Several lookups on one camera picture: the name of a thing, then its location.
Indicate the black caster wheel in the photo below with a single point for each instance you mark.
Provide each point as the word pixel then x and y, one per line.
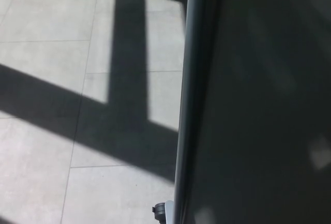
pixel 159 210

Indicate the silver whiteboard stand leg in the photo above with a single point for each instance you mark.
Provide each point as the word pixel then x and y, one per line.
pixel 169 212

